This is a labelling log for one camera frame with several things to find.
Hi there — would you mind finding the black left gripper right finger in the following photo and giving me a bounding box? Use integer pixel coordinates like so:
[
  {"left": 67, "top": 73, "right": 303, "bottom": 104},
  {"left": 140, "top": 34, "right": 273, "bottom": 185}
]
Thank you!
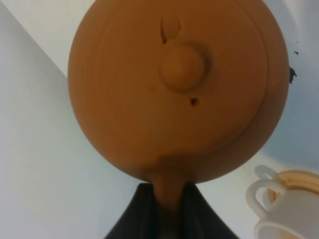
[{"left": 183, "top": 184, "right": 237, "bottom": 239}]

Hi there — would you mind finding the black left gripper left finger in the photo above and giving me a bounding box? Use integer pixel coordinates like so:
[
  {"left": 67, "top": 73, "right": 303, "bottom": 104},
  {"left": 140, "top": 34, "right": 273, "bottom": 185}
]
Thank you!
[{"left": 105, "top": 183, "right": 158, "bottom": 239}]

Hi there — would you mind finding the brown clay teapot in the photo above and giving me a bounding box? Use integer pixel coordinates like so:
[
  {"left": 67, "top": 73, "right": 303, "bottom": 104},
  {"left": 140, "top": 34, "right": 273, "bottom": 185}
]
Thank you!
[{"left": 68, "top": 0, "right": 290, "bottom": 239}]

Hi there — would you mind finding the white teacup near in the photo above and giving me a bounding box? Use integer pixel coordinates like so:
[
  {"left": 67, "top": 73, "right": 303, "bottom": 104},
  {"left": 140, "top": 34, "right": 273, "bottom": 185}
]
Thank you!
[{"left": 246, "top": 179, "right": 319, "bottom": 239}]

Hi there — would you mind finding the orange coaster near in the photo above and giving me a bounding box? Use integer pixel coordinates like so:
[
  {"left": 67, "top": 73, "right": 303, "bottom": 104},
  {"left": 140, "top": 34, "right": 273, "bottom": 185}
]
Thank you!
[{"left": 263, "top": 170, "right": 319, "bottom": 208}]

